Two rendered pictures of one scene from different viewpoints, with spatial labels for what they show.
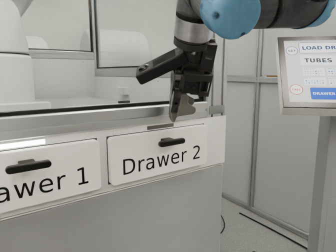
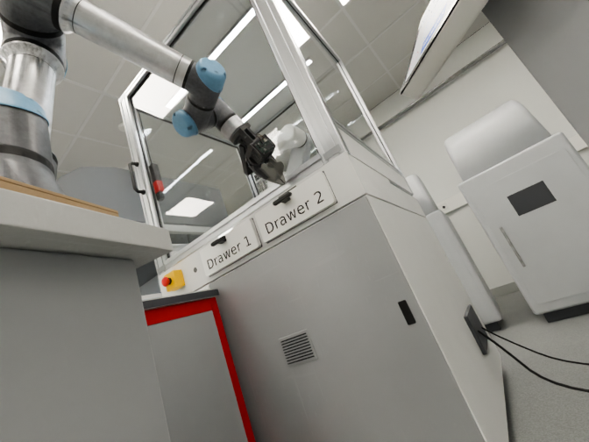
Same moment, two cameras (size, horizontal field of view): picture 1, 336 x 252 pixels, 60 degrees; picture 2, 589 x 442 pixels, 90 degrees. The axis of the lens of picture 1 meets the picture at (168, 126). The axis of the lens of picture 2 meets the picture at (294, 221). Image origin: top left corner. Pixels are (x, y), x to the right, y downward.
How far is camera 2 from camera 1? 1.01 m
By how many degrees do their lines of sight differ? 70
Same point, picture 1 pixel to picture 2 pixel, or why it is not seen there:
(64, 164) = (237, 237)
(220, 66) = (320, 118)
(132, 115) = (267, 195)
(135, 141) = (268, 210)
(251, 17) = (181, 120)
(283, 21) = (198, 102)
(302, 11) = (193, 91)
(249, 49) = not seen: outside the picture
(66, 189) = (242, 251)
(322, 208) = not seen: outside the picture
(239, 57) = not seen: outside the picture
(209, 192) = (359, 228)
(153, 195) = (301, 244)
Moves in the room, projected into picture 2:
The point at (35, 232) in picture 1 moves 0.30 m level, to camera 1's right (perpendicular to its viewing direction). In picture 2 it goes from (241, 278) to (257, 253)
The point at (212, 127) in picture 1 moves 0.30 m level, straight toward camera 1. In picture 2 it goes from (334, 169) to (237, 194)
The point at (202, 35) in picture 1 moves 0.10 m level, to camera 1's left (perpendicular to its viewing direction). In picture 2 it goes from (227, 131) to (223, 152)
